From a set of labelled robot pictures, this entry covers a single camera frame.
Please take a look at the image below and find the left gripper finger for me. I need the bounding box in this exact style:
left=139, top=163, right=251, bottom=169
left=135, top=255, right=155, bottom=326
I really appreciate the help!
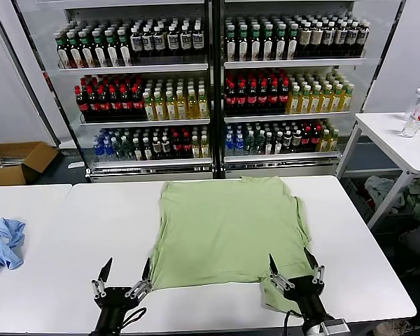
left=92, top=258, right=114, bottom=300
left=125, top=257, right=153, bottom=301

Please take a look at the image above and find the dark tea bottle white label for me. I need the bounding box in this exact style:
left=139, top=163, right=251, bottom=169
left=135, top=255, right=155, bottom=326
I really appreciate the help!
left=346, top=20, right=360, bottom=56
left=358, top=20, right=371, bottom=55
left=153, top=26, right=167, bottom=58
left=323, top=21, right=336, bottom=57
left=179, top=24, right=193, bottom=57
left=335, top=20, right=348, bottom=56
left=141, top=27, right=155, bottom=58
left=166, top=24, right=180, bottom=57
left=191, top=23, right=204, bottom=56
left=129, top=27, right=144, bottom=59

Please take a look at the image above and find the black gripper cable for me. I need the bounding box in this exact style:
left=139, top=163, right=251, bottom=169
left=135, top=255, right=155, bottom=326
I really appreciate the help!
left=283, top=309, right=304, bottom=336
left=122, top=306, right=148, bottom=330

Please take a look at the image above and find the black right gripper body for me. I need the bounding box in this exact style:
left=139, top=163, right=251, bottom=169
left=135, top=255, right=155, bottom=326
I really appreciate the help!
left=282, top=276, right=330, bottom=323

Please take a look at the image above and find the white side table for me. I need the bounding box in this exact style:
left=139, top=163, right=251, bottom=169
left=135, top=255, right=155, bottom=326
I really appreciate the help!
left=335, top=111, right=420, bottom=232

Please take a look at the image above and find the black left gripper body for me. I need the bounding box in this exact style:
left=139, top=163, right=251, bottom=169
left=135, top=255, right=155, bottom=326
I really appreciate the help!
left=93, top=286, right=145, bottom=333

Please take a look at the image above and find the dark bottle green cap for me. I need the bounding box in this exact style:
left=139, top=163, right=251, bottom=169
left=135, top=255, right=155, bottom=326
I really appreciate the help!
left=225, top=24, right=238, bottom=62
left=237, top=24, right=251, bottom=61
left=79, top=30, right=95, bottom=68
left=117, top=28, right=132, bottom=67
left=92, top=29, right=107, bottom=67
left=66, top=31, right=82, bottom=68
left=274, top=22, right=288, bottom=60
left=262, top=23, right=276, bottom=61
left=249, top=23, right=263, bottom=61
left=104, top=29, right=120, bottom=67
left=55, top=32, right=70, bottom=69
left=286, top=22, right=300, bottom=60

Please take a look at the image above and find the clear water bottle red label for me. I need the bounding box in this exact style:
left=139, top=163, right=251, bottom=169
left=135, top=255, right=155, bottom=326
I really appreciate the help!
left=401, top=87, right=420, bottom=138

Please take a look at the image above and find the beverage display cooler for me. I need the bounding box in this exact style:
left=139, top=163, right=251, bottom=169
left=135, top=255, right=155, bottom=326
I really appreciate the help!
left=12, top=0, right=220, bottom=183
left=211, top=0, right=407, bottom=180

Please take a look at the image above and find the crumpled light blue cloth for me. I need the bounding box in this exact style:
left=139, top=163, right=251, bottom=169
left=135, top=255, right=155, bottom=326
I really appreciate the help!
left=0, top=216, right=27, bottom=276

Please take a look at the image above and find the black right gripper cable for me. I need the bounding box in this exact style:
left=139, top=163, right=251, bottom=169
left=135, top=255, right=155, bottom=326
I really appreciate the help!
left=283, top=309, right=304, bottom=336

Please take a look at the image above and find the white garment pile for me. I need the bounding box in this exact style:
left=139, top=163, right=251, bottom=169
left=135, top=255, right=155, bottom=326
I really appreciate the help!
left=365, top=174, right=405, bottom=214

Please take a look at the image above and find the light green shirt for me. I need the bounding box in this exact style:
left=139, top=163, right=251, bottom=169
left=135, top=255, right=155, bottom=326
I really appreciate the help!
left=150, top=176, right=314, bottom=312

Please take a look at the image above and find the dark bottle beige label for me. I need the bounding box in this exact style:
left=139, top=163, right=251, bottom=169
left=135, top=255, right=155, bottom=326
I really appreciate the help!
left=298, top=22, right=312, bottom=57
left=310, top=21, right=324, bottom=57

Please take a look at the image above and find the grey laundry basket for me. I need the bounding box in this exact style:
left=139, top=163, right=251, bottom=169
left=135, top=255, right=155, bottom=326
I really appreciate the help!
left=346, top=177, right=376, bottom=220

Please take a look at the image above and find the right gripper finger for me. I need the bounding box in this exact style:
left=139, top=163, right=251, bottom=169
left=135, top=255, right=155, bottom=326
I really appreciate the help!
left=302, top=247, right=326, bottom=286
left=268, top=253, right=295, bottom=293

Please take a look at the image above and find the small cola bottle red cap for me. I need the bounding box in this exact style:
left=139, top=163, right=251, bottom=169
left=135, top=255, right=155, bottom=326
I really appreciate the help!
left=171, top=132, right=182, bottom=159
left=300, top=126, right=312, bottom=153
left=310, top=125, right=321, bottom=153
left=181, top=132, right=192, bottom=159

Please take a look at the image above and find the yellow tea bottle white cap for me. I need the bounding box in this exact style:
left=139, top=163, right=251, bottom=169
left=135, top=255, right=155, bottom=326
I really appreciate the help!
left=299, top=85, right=312, bottom=113
left=342, top=83, right=354, bottom=111
left=176, top=89, right=188, bottom=119
left=143, top=91, right=155, bottom=121
left=331, top=83, right=344, bottom=112
left=187, top=88, right=199, bottom=119
left=198, top=87, right=210, bottom=118
left=165, top=90, right=177, bottom=120
left=310, top=85, right=322, bottom=113
left=321, top=84, right=333, bottom=113
left=288, top=86, right=300, bottom=114
left=154, top=90, right=167, bottom=120

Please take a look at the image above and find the open cardboard box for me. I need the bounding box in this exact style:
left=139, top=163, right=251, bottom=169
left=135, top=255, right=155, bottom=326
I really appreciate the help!
left=0, top=140, right=60, bottom=186

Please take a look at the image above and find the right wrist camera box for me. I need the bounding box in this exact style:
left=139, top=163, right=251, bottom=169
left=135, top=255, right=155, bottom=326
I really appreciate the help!
left=320, top=316, right=351, bottom=336

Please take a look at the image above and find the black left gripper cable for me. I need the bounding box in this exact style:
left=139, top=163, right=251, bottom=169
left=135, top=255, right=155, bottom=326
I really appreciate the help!
left=122, top=306, right=148, bottom=330

